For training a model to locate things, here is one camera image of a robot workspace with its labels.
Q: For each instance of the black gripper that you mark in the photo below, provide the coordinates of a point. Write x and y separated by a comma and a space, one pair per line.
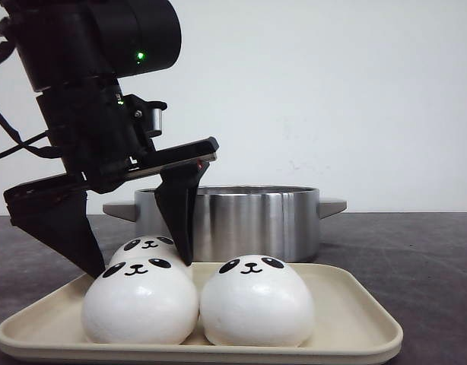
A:
105, 139

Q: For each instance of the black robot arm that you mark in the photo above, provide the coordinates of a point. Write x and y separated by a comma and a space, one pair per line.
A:
74, 53

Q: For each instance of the stainless steel steamer pot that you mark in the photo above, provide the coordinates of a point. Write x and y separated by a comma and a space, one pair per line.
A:
279, 221

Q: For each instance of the white panda bun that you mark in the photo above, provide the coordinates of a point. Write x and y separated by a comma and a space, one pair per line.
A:
141, 301
256, 300
161, 247

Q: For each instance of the cream rectangular tray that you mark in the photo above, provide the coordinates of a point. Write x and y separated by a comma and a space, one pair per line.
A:
350, 327

